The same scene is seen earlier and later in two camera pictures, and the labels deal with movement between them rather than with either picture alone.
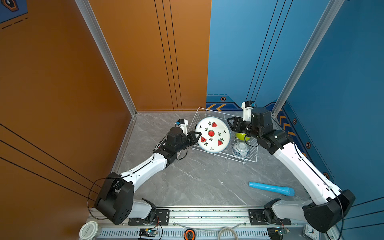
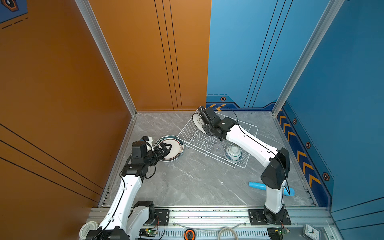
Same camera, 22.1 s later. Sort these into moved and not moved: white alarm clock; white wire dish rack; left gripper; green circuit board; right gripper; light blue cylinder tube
Moved: left gripper; white wire dish rack; right gripper
Not moved: light blue cylinder tube; green circuit board; white alarm clock
